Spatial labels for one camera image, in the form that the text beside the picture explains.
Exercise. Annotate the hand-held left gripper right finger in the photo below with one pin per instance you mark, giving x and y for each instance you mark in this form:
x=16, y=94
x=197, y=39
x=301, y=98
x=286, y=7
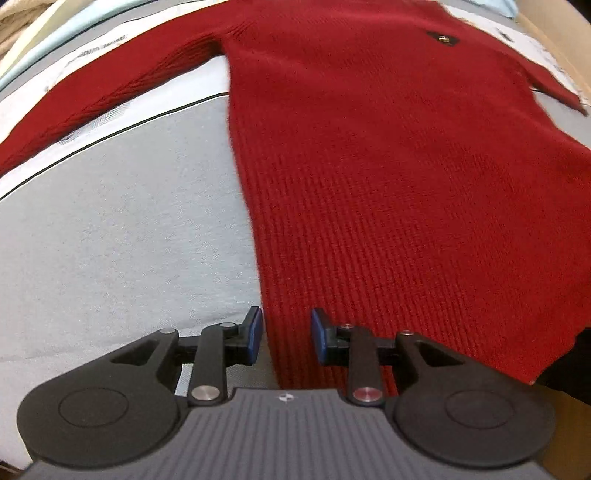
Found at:
x=318, y=336

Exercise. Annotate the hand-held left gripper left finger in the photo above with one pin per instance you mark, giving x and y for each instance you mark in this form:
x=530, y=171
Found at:
x=254, y=336

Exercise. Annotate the dark red knit sweater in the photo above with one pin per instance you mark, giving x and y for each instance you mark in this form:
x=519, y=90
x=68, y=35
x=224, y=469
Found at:
x=392, y=175

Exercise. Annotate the cream knit cloth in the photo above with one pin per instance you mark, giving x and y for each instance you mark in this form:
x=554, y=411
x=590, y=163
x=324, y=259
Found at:
x=18, y=21

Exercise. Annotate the wooden bed frame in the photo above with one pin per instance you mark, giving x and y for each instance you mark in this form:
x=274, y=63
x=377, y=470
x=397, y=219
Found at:
x=561, y=41

